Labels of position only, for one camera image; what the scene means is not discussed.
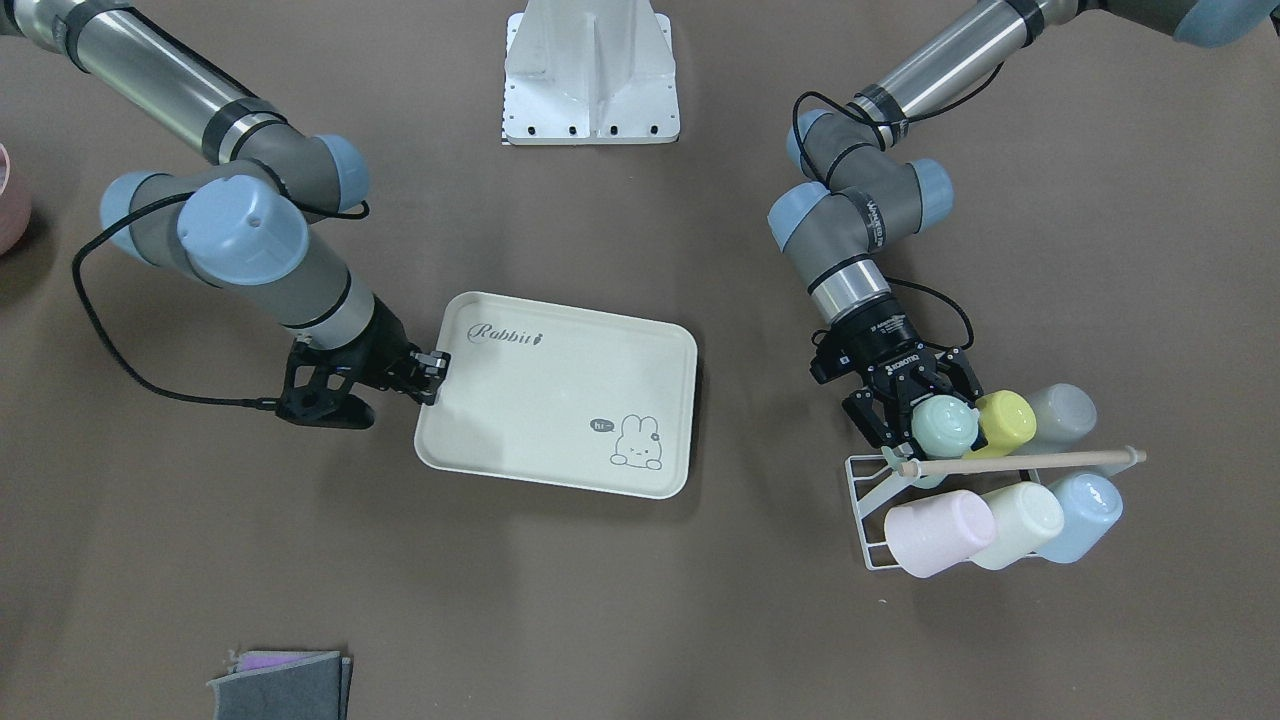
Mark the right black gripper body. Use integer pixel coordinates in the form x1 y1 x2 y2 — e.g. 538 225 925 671
276 300 425 430

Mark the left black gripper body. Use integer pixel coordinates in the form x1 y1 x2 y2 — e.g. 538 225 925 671
810 304 951 401

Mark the mint green cup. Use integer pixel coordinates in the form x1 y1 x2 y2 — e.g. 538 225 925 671
911 395 980 460

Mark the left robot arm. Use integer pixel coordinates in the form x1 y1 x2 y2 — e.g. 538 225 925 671
768 1 1277 460

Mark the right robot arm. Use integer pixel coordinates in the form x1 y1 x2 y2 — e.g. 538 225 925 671
3 1 451 430

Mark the yellow cup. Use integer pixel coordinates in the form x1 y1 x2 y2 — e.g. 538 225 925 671
963 389 1038 459

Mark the cream rabbit tray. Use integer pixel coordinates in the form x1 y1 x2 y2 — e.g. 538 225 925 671
413 291 698 500

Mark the grey cup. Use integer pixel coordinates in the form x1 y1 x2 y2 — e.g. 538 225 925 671
1012 383 1098 455

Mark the pink cup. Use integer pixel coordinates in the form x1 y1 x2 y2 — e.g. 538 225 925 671
884 489 997 578

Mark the cream white cup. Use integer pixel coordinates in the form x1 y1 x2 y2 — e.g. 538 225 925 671
970 480 1065 571

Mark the light blue cup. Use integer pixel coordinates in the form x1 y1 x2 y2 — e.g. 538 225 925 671
1036 471 1124 564

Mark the grey folded cloth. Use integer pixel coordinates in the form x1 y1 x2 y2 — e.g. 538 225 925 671
207 650 353 719

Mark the pink ribbed plate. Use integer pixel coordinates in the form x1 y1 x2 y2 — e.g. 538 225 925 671
0 143 32 255

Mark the wooden rack handle rod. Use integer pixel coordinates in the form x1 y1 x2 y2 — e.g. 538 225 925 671
891 446 1148 478

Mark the white wire cup rack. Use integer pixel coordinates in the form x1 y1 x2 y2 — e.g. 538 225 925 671
845 448 1042 571

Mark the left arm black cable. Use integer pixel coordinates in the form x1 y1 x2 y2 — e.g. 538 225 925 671
790 60 1006 351

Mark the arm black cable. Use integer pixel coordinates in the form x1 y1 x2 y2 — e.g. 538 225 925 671
790 60 1006 351
70 192 371 410

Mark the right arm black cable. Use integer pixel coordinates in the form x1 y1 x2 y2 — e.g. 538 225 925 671
70 192 371 410

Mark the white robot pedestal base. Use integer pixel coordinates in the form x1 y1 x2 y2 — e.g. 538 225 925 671
500 1 681 146

